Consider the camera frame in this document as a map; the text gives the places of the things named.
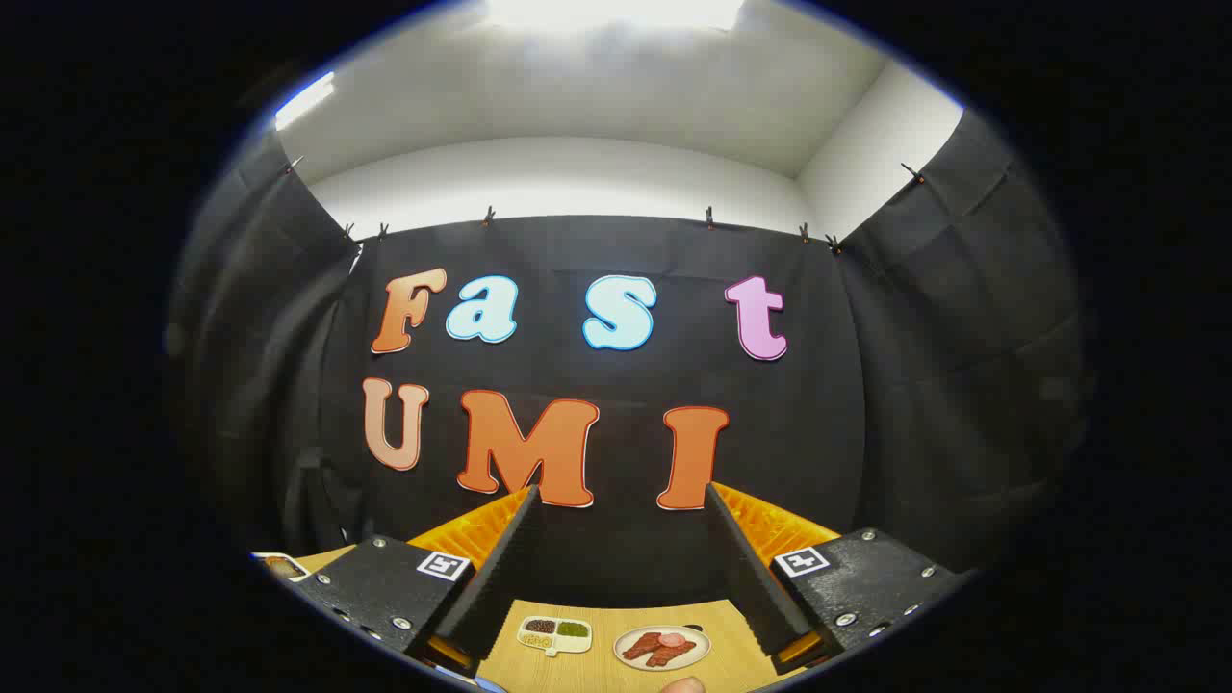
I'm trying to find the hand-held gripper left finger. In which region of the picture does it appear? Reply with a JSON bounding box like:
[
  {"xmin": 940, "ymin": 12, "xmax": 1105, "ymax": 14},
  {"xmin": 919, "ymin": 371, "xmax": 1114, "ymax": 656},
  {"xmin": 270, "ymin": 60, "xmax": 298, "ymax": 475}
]
[{"xmin": 289, "ymin": 486, "xmax": 543, "ymax": 677}]

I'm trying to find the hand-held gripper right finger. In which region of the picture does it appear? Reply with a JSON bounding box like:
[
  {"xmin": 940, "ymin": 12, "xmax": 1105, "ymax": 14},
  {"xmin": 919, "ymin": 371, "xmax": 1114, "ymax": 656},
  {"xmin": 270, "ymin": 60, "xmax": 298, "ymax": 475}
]
[{"xmin": 706, "ymin": 481, "xmax": 973, "ymax": 675}]

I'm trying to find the white oval meat plate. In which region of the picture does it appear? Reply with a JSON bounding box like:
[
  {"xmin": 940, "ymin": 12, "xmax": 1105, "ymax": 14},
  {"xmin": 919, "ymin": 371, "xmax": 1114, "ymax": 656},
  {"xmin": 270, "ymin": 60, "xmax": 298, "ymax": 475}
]
[{"xmin": 613, "ymin": 625, "xmax": 712, "ymax": 672}]

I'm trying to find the white divided snack tray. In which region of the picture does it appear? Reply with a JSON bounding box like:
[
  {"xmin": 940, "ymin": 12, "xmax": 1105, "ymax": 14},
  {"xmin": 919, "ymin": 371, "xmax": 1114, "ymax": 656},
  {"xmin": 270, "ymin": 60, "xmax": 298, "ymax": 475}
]
[{"xmin": 517, "ymin": 616, "xmax": 593, "ymax": 657}]

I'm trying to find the cream toaster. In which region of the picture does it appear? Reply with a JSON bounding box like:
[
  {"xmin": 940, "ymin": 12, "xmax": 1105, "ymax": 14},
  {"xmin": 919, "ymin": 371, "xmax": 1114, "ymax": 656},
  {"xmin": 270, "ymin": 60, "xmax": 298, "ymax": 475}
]
[{"xmin": 250, "ymin": 552, "xmax": 312, "ymax": 583}]

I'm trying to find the row of black cloth clips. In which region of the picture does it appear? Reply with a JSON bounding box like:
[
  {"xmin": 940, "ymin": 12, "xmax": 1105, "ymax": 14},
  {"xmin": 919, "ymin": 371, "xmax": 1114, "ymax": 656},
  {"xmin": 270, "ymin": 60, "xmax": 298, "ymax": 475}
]
[{"xmin": 284, "ymin": 154, "xmax": 927, "ymax": 257}]

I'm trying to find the ceiling light panel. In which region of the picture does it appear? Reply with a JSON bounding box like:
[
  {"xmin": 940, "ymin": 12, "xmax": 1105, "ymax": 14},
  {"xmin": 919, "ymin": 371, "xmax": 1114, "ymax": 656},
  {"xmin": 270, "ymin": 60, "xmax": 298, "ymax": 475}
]
[{"xmin": 484, "ymin": 0, "xmax": 744, "ymax": 32}]

